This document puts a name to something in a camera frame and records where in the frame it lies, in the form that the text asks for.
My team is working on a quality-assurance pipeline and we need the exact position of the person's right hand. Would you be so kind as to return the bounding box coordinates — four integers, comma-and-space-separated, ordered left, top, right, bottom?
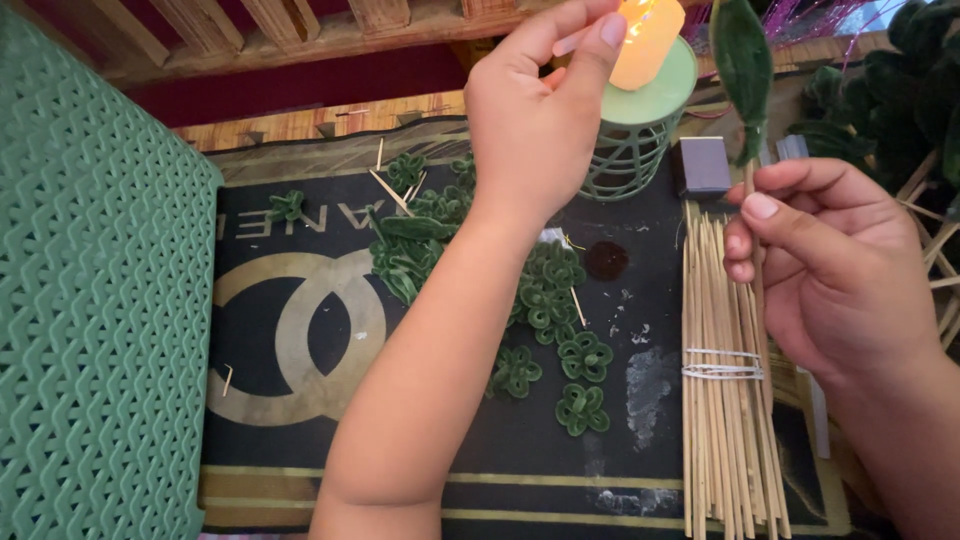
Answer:
723, 157, 945, 388

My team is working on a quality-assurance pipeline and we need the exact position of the person's left hand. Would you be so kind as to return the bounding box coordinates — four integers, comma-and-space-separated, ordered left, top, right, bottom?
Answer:
464, 0, 628, 230

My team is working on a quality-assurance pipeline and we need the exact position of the green chenille leaf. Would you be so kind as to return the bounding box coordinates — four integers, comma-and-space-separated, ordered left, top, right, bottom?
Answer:
708, 0, 776, 415

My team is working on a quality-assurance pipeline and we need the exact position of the translucent glue stick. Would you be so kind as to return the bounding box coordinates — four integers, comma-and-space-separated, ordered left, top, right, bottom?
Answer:
775, 134, 813, 163
795, 366, 832, 460

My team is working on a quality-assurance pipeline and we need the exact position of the lit yellow candle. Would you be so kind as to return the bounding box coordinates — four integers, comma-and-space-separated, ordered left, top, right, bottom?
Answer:
608, 0, 687, 93

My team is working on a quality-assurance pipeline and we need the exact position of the white rubber band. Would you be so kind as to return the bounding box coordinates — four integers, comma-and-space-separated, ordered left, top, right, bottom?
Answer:
681, 346, 765, 381

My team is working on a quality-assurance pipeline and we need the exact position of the dark red round patch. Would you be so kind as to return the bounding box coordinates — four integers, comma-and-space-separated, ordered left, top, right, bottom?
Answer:
584, 240, 631, 283

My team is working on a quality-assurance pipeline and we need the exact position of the pile of green chenille loops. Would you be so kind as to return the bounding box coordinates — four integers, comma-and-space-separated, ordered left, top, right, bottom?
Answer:
264, 150, 616, 439

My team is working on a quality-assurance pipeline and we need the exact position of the grey matchbox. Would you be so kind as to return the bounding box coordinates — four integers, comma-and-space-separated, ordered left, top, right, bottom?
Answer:
669, 135, 733, 201

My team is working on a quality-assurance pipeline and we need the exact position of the heap of green leaf stems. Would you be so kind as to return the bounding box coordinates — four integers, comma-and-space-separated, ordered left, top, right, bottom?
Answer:
783, 0, 960, 354

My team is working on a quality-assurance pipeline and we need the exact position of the bundle of bamboo sticks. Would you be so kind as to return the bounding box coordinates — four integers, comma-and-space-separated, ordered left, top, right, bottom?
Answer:
679, 199, 793, 540

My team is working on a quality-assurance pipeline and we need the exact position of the wooden slatted pallet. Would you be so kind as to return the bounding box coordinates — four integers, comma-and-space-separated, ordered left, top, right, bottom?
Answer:
15, 0, 721, 84

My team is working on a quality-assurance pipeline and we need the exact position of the pink tinsel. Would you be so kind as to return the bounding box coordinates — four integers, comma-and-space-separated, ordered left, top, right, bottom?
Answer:
678, 0, 912, 72

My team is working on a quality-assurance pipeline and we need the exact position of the black mat with gold logo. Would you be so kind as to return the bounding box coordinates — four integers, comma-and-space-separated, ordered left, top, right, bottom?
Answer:
196, 116, 852, 535

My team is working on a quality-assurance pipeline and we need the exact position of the green woven plastic basket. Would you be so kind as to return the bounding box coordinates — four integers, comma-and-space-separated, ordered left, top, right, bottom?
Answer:
0, 0, 225, 540

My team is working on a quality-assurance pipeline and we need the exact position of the green wire basket stand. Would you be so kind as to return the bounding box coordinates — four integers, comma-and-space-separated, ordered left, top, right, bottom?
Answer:
578, 34, 699, 203

